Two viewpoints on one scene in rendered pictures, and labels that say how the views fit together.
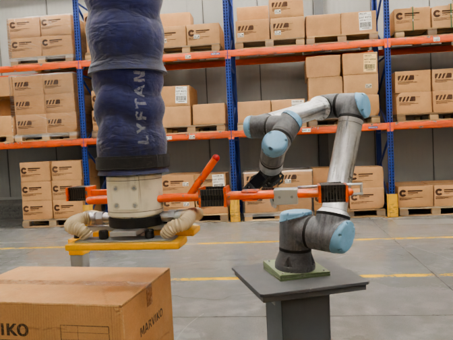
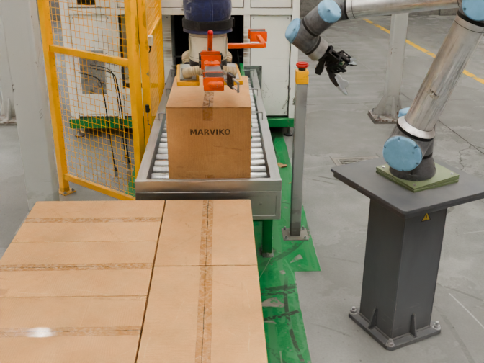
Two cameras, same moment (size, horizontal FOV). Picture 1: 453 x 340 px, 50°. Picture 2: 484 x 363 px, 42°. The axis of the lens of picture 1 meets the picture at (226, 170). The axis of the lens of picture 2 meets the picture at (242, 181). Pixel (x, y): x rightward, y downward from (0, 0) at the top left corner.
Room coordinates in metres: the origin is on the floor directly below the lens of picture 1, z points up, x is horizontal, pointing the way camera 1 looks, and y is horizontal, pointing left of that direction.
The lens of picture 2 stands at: (0.96, -2.54, 1.80)
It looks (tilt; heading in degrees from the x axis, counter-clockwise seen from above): 23 degrees down; 76
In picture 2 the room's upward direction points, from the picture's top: straight up
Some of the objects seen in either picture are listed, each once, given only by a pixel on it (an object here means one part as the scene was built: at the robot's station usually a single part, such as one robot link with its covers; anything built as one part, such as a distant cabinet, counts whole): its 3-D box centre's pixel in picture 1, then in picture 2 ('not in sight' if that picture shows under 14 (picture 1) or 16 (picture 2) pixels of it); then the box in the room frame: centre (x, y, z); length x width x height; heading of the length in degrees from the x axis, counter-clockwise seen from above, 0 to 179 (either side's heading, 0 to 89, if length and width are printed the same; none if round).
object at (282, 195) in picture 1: (286, 195); (212, 73); (1.43, -0.17, 1.21); 0.07 x 0.07 x 0.04; 81
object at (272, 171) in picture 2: not in sight; (261, 124); (2.04, 1.27, 0.50); 2.31 x 0.05 x 0.19; 78
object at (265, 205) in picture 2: not in sight; (208, 204); (1.48, 0.20, 0.47); 0.70 x 0.03 x 0.15; 168
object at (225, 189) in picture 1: (214, 195); (210, 60); (1.47, 0.04, 1.22); 0.10 x 0.08 x 0.06; 171
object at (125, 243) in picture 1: (126, 238); (187, 71); (1.41, 0.30, 1.11); 0.34 x 0.10 x 0.05; 81
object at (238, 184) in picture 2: not in sight; (208, 185); (1.48, 0.20, 0.58); 0.70 x 0.03 x 0.06; 168
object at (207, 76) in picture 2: (332, 192); (213, 81); (1.41, -0.30, 1.22); 0.08 x 0.07 x 0.05; 81
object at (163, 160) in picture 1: (133, 161); (208, 21); (1.51, 0.29, 1.33); 0.23 x 0.23 x 0.04
